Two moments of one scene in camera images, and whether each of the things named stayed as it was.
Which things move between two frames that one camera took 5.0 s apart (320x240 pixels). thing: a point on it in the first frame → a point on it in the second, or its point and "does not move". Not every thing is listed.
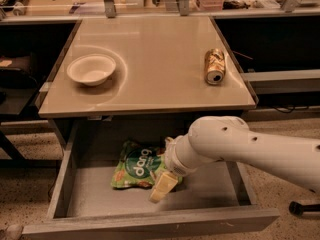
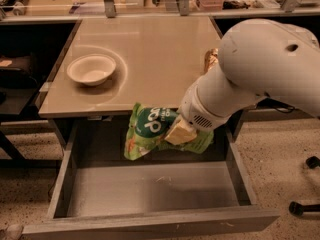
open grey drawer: [85, 202] does not move
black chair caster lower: [297, 208] does not move
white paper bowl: [91, 69] does not move
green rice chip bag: [138, 165] → [149, 128]
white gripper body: [172, 159] → [194, 113]
